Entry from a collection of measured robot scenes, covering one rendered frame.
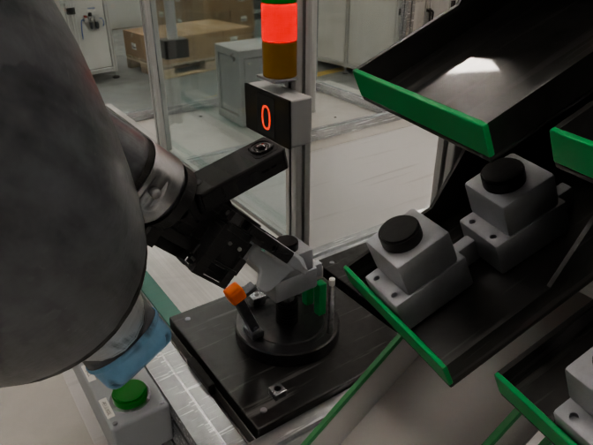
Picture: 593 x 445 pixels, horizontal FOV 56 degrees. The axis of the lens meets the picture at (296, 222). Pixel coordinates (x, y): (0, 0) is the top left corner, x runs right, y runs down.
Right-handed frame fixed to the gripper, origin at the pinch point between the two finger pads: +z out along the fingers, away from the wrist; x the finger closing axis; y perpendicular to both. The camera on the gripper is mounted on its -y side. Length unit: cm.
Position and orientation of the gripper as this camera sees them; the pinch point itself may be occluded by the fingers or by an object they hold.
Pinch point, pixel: (290, 253)
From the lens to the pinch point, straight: 70.0
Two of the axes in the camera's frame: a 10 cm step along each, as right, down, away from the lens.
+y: -5.8, 8.1, -0.2
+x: 5.7, 3.9, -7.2
